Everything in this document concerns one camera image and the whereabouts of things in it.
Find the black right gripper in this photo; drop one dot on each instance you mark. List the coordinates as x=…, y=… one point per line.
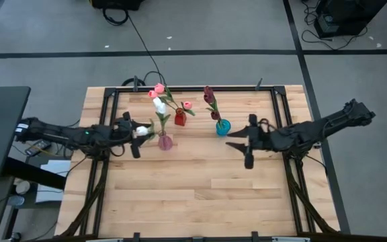
x=259, y=138

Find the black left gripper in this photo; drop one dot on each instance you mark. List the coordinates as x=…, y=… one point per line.
x=124, y=131

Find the blue glass vase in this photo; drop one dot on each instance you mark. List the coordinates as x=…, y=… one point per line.
x=223, y=127

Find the green tulip stem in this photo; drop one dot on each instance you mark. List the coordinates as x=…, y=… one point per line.
x=215, y=115

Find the pink artificial tulip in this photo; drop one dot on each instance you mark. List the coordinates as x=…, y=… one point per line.
x=187, y=105
x=152, y=94
x=159, y=88

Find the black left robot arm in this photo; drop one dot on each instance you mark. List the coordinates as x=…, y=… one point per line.
x=62, y=132

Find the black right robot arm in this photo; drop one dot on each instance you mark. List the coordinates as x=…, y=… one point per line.
x=314, y=131

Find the purple glass vase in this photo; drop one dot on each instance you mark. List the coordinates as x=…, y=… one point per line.
x=165, y=142

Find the red glass vase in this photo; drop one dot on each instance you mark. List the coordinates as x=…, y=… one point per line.
x=180, y=118

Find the white paper sheet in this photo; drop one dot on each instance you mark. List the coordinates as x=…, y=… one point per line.
x=54, y=168

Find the black power adapter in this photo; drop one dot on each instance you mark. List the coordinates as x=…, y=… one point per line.
x=39, y=146

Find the black desk base beam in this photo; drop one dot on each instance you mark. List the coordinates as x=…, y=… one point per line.
x=35, y=174

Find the white round cap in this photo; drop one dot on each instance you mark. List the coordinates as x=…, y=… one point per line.
x=23, y=187

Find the black case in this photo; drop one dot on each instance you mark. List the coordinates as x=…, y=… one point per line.
x=116, y=3

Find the grey round object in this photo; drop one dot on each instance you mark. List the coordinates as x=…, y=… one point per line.
x=15, y=200

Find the black equipment box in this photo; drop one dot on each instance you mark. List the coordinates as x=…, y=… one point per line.
x=344, y=17

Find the black aluminium table frame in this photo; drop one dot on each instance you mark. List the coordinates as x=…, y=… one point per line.
x=111, y=101

